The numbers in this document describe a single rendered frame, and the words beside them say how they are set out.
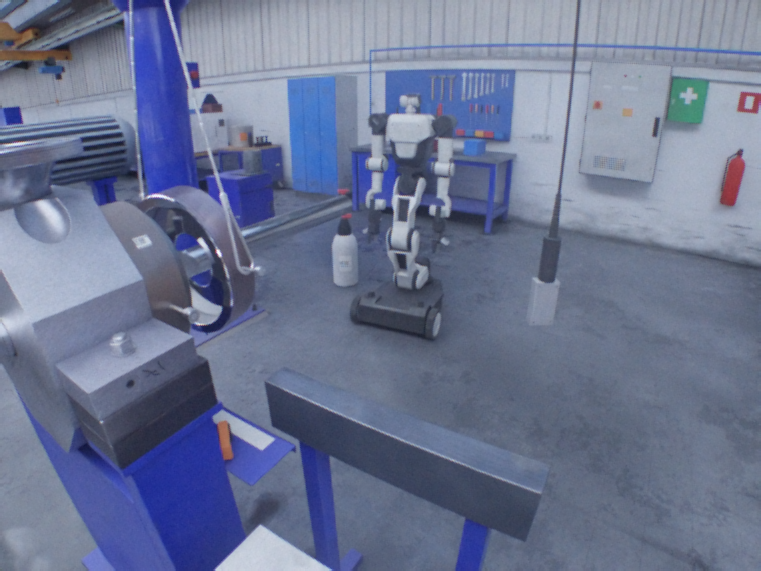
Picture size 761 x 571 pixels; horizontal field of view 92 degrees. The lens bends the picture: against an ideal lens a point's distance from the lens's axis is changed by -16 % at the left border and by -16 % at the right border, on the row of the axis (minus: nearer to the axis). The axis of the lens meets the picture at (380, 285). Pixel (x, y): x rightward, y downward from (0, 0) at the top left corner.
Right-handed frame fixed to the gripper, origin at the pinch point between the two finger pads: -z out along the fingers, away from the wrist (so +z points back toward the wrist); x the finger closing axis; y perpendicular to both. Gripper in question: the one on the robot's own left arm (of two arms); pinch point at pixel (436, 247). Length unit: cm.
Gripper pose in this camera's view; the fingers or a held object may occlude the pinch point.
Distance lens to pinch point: 272.5
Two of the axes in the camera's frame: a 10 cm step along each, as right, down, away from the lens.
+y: 9.1, 1.7, -3.7
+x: -4.0, 1.8, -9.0
